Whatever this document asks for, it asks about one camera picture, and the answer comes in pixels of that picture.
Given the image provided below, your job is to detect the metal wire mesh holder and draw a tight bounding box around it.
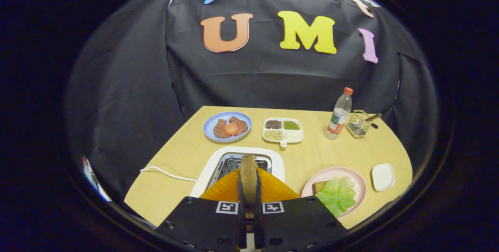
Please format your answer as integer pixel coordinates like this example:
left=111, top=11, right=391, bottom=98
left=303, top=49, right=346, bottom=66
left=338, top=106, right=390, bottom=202
left=346, top=110, right=372, bottom=138

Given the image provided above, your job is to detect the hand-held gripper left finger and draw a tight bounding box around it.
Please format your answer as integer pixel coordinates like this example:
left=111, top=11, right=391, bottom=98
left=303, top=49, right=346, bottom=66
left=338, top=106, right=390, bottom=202
left=156, top=168, right=248, bottom=250

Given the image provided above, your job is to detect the black backdrop cloth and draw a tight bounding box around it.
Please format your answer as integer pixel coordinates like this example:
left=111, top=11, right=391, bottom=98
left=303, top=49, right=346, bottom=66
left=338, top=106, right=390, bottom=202
left=64, top=0, right=439, bottom=206

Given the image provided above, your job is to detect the white divided dish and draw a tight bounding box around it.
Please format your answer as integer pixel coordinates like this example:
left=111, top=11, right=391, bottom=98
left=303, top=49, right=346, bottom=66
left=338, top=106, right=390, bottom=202
left=262, top=117, right=304, bottom=148

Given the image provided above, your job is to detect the green lettuce leaf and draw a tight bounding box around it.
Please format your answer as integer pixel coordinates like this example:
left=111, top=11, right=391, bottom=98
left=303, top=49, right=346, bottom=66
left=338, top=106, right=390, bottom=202
left=315, top=175, right=357, bottom=217

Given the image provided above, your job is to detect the pink round plate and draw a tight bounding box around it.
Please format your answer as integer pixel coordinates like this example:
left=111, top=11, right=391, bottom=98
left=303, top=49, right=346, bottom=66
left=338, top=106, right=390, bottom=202
left=301, top=167, right=367, bottom=218

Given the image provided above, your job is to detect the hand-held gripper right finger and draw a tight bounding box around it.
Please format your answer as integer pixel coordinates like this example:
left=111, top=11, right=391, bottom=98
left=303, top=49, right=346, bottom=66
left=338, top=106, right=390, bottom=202
left=253, top=167, right=347, bottom=250

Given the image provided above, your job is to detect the brown meat patty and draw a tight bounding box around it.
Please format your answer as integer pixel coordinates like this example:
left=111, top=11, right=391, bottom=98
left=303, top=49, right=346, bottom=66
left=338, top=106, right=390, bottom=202
left=228, top=116, right=248, bottom=135
left=213, top=119, right=229, bottom=139

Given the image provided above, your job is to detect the blue round plate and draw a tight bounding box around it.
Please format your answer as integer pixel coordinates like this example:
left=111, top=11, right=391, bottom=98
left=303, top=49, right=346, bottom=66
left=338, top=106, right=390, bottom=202
left=203, top=112, right=252, bottom=143

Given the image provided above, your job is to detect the clear bottle with red cap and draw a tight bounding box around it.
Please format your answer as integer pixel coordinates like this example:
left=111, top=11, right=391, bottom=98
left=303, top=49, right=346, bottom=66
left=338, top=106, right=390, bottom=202
left=325, top=87, right=353, bottom=140

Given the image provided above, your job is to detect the plain brown bread slice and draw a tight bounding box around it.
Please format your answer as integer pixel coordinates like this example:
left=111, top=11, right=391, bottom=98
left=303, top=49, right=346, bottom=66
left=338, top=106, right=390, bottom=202
left=240, top=154, right=258, bottom=218

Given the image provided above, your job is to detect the small white square plate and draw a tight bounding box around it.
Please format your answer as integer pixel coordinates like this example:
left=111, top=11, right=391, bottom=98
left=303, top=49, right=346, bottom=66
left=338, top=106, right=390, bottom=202
left=371, top=163, right=396, bottom=192

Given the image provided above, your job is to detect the white toaster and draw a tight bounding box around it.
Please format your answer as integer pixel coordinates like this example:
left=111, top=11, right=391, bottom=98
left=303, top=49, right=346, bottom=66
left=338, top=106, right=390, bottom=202
left=190, top=146, right=285, bottom=199

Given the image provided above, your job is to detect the white toaster cable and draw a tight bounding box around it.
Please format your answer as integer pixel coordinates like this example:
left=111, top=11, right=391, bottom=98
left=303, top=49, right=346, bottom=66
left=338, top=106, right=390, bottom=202
left=140, top=166, right=198, bottom=183

